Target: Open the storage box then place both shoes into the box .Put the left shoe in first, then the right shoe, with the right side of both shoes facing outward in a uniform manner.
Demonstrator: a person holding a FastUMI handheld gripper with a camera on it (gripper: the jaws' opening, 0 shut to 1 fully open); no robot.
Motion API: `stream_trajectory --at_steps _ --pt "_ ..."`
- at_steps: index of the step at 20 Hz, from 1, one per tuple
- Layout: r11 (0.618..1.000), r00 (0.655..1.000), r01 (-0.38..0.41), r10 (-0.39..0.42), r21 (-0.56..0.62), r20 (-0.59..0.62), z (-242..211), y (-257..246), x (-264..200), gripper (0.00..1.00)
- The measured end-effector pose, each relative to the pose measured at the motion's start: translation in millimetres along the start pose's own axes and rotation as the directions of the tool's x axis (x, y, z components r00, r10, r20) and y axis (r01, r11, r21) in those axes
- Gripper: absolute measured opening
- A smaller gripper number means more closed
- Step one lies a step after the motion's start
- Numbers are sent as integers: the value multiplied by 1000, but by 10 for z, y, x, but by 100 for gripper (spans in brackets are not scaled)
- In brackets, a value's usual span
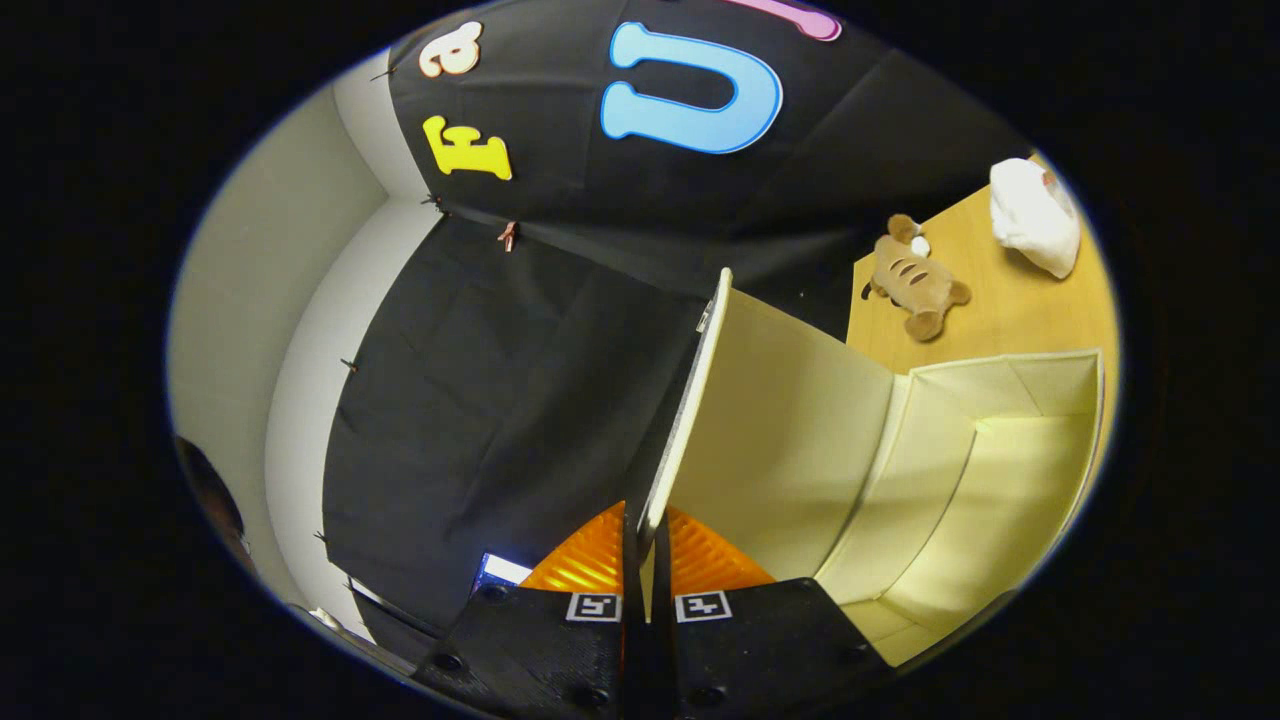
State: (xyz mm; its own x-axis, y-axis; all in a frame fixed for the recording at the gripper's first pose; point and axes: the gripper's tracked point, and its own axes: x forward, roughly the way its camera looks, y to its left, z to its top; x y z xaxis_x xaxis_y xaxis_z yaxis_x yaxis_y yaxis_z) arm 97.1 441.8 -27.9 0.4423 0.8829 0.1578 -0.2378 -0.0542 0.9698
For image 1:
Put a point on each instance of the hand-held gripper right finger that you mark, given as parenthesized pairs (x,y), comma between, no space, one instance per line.
(760,650)

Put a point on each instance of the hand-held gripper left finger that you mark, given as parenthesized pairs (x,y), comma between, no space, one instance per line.
(540,650)

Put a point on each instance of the grey fabric storage box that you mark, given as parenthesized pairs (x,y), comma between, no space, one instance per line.
(780,440)

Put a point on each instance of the brown striped plush toy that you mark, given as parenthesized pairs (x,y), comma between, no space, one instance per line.
(915,280)

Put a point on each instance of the red clip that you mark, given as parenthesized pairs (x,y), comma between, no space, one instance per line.
(508,237)

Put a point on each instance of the white plush toy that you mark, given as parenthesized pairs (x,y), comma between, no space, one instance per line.
(1035,220)

